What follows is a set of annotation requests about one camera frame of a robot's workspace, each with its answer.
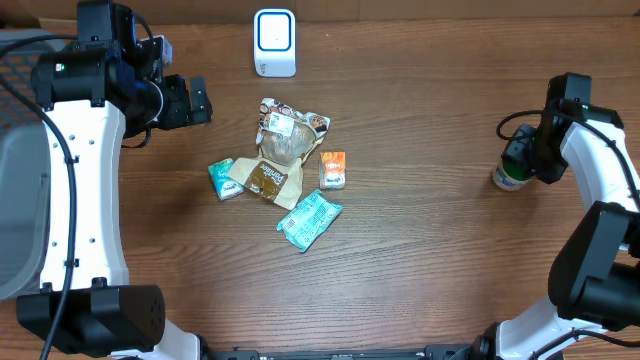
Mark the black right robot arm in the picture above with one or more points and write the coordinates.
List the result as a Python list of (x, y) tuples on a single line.
[(589, 293)]

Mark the white barcode scanner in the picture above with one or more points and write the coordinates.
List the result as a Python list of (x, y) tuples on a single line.
[(275, 43)]

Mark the clear brown bread bag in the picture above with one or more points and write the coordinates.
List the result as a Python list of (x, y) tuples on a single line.
[(285, 139)]

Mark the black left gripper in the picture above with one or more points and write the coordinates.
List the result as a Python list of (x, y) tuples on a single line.
[(184, 113)]

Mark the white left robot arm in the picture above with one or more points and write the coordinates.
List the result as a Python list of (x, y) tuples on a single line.
[(106, 85)]

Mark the teal tissue packet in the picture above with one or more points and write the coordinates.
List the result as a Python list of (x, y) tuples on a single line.
[(226, 188)]

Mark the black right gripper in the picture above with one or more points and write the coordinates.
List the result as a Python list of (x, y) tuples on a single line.
[(516, 150)]

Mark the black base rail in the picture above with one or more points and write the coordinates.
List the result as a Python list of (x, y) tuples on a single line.
[(430, 352)]

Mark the grey plastic basket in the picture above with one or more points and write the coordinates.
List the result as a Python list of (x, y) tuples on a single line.
[(25, 194)]

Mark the orange snack packet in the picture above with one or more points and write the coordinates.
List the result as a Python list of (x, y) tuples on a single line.
[(332, 170)]

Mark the green lid jar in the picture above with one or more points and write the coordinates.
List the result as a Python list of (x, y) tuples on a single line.
[(511, 174)]

